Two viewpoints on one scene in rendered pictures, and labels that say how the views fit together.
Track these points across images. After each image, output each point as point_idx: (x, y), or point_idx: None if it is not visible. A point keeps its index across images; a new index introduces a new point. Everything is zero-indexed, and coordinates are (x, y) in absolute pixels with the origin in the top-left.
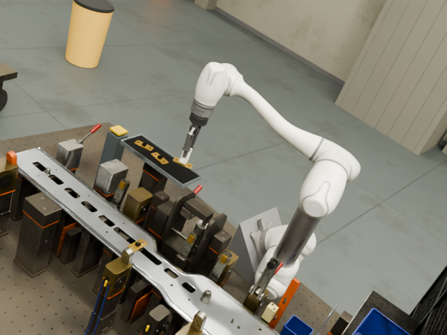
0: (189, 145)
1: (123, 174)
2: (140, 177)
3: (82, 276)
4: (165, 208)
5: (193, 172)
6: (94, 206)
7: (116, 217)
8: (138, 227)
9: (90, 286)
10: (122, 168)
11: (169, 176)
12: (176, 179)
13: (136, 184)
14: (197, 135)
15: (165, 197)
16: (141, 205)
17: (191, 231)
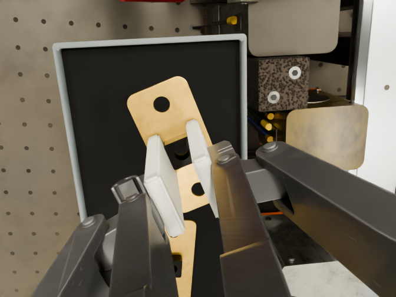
0: (331, 165)
1: (299, 251)
2: (3, 281)
3: (339, 93)
4: (312, 24)
5: (69, 100)
6: (395, 187)
7: (383, 120)
8: (368, 48)
9: (345, 66)
10: (307, 272)
11: (246, 128)
12: (228, 93)
13: (33, 264)
14: (146, 286)
15: (280, 65)
16: (345, 101)
17: (10, 71)
